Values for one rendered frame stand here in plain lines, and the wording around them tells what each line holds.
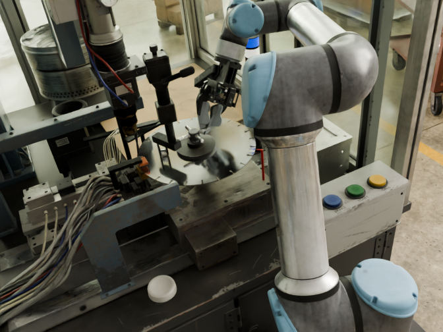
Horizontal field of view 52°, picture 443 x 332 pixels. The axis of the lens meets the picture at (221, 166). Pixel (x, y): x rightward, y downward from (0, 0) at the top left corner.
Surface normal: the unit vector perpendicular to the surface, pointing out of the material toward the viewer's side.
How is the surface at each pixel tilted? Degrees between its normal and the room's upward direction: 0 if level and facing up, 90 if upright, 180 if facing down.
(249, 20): 69
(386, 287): 7
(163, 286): 0
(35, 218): 90
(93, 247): 90
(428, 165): 0
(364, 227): 90
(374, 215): 90
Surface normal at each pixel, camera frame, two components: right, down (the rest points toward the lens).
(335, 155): 0.45, 0.50
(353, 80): 0.29, 0.19
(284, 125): -0.19, 0.25
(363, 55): 0.51, -0.43
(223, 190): -0.10, -0.79
